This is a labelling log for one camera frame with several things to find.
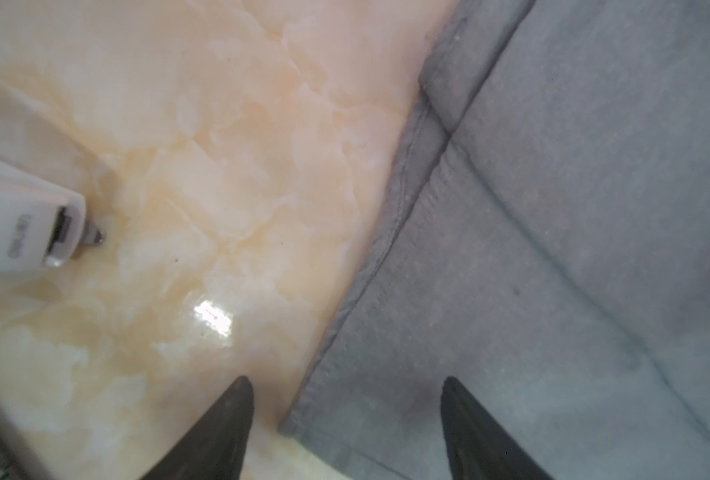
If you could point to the grey long sleeve shirt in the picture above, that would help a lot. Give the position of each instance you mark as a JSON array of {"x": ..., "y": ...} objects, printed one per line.
[{"x": 545, "y": 239}]

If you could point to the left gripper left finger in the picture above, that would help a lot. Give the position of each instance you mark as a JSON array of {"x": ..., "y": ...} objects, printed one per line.
[{"x": 215, "y": 447}]

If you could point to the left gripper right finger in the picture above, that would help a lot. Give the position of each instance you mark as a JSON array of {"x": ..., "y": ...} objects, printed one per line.
[{"x": 478, "y": 447}]

